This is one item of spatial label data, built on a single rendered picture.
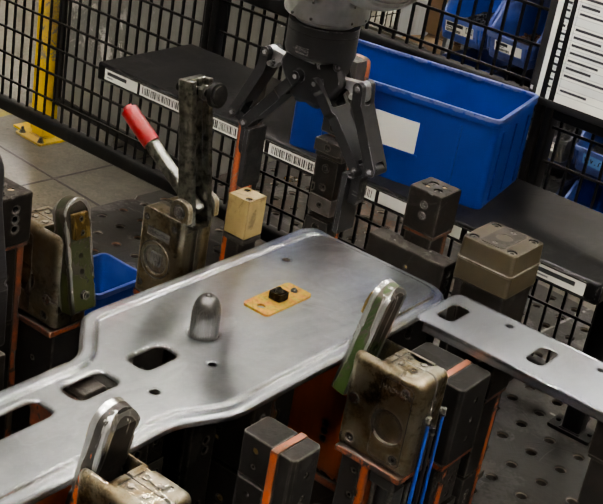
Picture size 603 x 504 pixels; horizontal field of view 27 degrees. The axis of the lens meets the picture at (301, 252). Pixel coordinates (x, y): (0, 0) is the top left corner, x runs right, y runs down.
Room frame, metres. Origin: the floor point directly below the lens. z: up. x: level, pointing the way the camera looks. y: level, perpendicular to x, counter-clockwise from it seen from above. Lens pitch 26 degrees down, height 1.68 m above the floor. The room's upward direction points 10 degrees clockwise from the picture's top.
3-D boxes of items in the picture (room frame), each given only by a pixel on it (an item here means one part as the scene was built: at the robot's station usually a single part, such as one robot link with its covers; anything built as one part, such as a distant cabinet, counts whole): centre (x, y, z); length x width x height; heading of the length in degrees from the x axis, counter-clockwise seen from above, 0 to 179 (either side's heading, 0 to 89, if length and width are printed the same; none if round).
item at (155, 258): (1.36, 0.15, 0.88); 0.07 x 0.06 x 0.35; 56
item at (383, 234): (1.48, -0.14, 0.85); 0.12 x 0.03 x 0.30; 56
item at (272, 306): (1.27, 0.02, 1.01); 0.08 x 0.04 x 0.01; 146
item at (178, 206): (1.33, 0.15, 1.06); 0.03 x 0.01 x 0.03; 56
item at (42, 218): (1.23, 0.27, 0.88); 0.11 x 0.09 x 0.37; 56
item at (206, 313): (1.17, 0.09, 1.02); 0.03 x 0.03 x 0.07
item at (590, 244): (1.74, -0.06, 1.01); 0.90 x 0.22 x 0.03; 56
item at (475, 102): (1.70, -0.12, 1.09); 0.30 x 0.17 x 0.13; 66
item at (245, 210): (1.40, 0.08, 0.88); 0.04 x 0.04 x 0.36; 56
